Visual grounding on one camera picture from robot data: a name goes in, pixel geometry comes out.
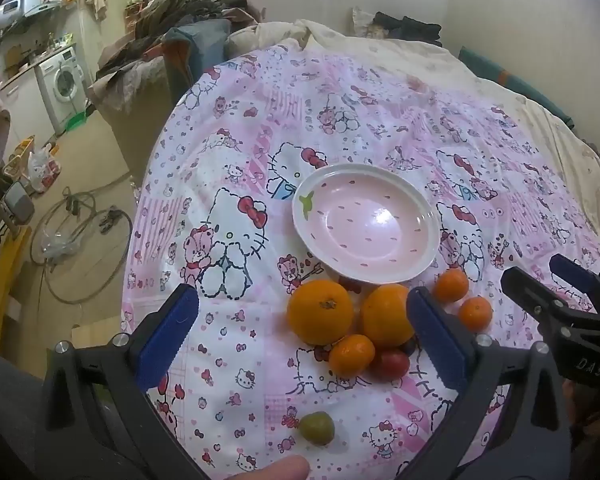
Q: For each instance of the red cherry tomato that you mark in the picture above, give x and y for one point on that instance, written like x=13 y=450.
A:
x=390 y=365
x=349 y=285

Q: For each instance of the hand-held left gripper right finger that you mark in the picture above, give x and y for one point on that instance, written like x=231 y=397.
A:
x=437 y=342

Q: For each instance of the pink cartoon printed blanket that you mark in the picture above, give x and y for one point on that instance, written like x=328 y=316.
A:
x=230 y=160

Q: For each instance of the dark grape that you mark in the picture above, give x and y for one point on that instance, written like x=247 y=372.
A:
x=410 y=346

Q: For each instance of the pile of dark clothes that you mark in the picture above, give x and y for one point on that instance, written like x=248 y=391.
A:
x=180 y=15

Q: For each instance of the cloth covered furniture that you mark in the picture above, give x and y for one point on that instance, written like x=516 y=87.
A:
x=125 y=100

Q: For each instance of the white washing machine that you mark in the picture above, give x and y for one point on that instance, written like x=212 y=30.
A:
x=62 y=82

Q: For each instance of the small tangerine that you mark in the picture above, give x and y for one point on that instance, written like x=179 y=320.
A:
x=351 y=356
x=475 y=313
x=451 y=285

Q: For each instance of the green basin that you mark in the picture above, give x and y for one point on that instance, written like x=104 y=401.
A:
x=77 y=121

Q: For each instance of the small green fruit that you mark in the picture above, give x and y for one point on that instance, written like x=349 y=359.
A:
x=317 y=428

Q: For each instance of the clear plastic bag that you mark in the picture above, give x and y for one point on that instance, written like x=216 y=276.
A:
x=57 y=247

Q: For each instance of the dark clothes on bed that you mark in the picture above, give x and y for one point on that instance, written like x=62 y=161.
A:
x=405 y=27

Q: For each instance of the white plastic bag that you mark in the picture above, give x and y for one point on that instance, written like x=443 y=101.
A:
x=42 y=165

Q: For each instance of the large orange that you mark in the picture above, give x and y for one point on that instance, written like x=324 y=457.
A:
x=386 y=317
x=320 y=317

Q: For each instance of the yellow rack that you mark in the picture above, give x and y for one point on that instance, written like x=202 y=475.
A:
x=5 y=270

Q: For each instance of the pink plate with white rim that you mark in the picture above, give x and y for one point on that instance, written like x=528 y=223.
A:
x=370 y=230

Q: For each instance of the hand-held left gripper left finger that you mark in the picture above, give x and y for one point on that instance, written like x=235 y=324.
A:
x=172 y=332

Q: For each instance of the teal pillow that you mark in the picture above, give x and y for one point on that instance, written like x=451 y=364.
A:
x=505 y=77

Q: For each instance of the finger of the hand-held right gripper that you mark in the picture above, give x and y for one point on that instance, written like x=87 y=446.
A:
x=532 y=295
x=577 y=277

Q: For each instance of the dark grey clothing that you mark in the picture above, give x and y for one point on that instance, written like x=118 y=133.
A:
x=5 y=410

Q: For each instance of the grey square device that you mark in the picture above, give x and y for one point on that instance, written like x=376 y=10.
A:
x=20 y=205

